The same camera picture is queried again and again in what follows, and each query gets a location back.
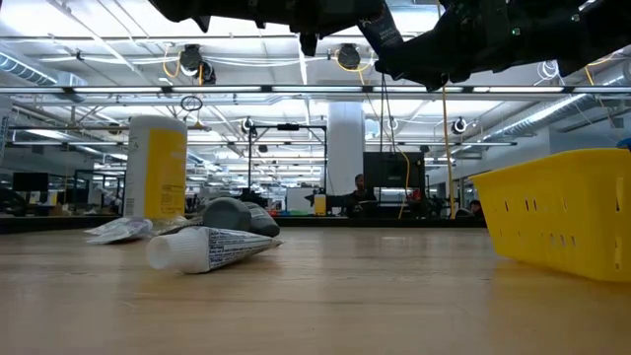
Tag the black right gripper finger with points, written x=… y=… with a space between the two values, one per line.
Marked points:
x=414 y=64

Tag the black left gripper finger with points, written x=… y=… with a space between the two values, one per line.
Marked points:
x=382 y=29

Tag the grey oval case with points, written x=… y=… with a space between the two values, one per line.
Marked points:
x=224 y=212
x=263 y=222

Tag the white toothpaste tube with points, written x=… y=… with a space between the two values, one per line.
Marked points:
x=207 y=249

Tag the clear plastic packet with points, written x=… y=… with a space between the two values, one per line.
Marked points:
x=123 y=229

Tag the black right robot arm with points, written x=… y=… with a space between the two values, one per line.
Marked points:
x=606 y=24

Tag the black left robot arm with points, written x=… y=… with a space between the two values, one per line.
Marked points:
x=222 y=7

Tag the white building pillar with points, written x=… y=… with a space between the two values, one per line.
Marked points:
x=345 y=143

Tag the black monitor screen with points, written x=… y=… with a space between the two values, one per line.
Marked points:
x=394 y=170

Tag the long ceiling light bar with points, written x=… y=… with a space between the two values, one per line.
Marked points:
x=217 y=89

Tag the person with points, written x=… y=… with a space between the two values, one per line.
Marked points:
x=476 y=207
x=360 y=194

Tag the small yellow box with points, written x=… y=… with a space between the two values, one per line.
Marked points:
x=320 y=204

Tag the blue perforated plastic basket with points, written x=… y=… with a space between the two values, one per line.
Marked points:
x=625 y=144

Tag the yellow perforated plastic basket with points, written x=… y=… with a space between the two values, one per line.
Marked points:
x=557 y=212

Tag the white yellow wipes canister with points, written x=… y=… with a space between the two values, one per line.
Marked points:
x=162 y=167

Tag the silver ventilation duct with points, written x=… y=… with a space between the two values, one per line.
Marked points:
x=552 y=111
x=24 y=69

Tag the black rig frame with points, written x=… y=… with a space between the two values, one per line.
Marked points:
x=250 y=158

